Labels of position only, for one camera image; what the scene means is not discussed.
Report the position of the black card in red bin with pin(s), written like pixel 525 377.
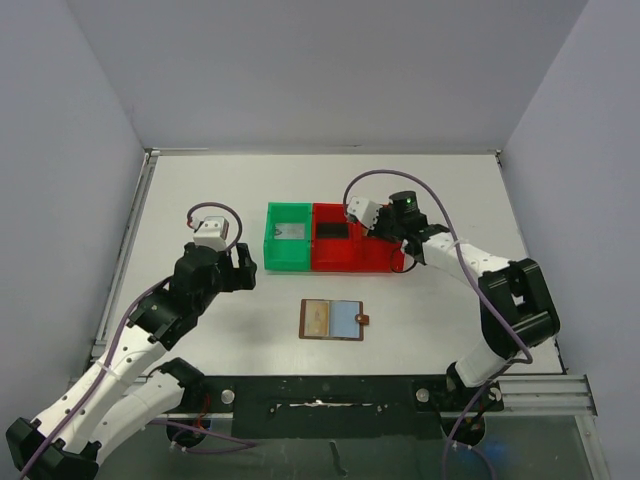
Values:
pixel 332 230

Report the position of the green plastic bin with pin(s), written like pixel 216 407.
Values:
pixel 287 255

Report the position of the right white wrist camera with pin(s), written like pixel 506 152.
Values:
pixel 363 211

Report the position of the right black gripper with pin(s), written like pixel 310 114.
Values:
pixel 382 226

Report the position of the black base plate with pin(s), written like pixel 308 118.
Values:
pixel 331 407

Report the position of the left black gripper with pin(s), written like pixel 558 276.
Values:
pixel 238 278

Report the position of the silver card in green bin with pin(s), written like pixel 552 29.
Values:
pixel 289 231

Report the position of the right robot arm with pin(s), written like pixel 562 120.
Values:
pixel 517 312

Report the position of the middle red plastic bin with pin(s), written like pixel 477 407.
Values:
pixel 329 255

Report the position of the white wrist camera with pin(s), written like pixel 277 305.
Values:
pixel 363 211
pixel 211 232

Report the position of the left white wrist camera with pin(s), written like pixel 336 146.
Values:
pixel 211 232

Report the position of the red plastic bin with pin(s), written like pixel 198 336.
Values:
pixel 329 255
pixel 373 255

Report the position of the brown leather card holder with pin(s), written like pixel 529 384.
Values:
pixel 347 320

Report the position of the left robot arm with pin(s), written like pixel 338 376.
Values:
pixel 129 385

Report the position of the right red plastic bin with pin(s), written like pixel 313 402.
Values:
pixel 373 255

